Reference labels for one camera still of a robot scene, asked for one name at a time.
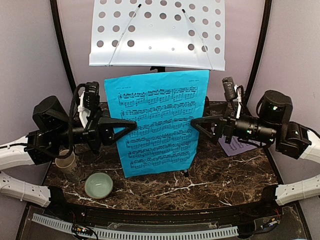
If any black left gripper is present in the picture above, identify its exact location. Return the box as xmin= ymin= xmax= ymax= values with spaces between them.
xmin=52 ymin=105 xmax=138 ymax=155

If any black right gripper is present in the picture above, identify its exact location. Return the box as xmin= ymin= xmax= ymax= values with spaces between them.
xmin=191 ymin=102 xmax=278 ymax=145

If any blue sheet music page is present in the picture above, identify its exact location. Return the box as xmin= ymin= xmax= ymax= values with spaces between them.
xmin=104 ymin=70 xmax=210 ymax=178

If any grey perforated music stand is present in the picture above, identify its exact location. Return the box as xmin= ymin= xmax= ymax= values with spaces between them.
xmin=88 ymin=0 xmax=227 ymax=177

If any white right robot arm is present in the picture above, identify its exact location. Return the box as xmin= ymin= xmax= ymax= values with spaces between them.
xmin=190 ymin=90 xmax=320 ymax=163

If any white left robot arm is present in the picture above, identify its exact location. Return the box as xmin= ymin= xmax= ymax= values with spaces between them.
xmin=0 ymin=95 xmax=137 ymax=218

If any red-brown wooden metronome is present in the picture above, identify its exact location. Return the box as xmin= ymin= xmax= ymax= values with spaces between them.
xmin=203 ymin=96 xmax=211 ymax=117

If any lavender sheet music page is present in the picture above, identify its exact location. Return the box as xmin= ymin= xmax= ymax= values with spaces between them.
xmin=218 ymin=137 xmax=257 ymax=157

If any cream ceramic mug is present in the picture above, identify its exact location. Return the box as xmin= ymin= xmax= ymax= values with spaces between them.
xmin=54 ymin=151 xmax=84 ymax=183

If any light green ceramic bowl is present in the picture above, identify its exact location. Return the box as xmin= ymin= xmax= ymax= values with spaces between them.
xmin=84 ymin=172 xmax=114 ymax=199

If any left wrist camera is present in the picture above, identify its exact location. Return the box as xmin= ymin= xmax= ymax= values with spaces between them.
xmin=77 ymin=81 xmax=100 ymax=128

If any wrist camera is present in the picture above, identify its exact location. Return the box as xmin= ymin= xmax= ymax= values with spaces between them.
xmin=222 ymin=76 xmax=245 ymax=119
xmin=77 ymin=81 xmax=100 ymax=128

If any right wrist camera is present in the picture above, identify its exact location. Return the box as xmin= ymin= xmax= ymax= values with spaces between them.
xmin=222 ymin=76 xmax=245 ymax=119

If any white slotted cable duct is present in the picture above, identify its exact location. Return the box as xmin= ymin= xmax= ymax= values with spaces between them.
xmin=31 ymin=213 xmax=239 ymax=240

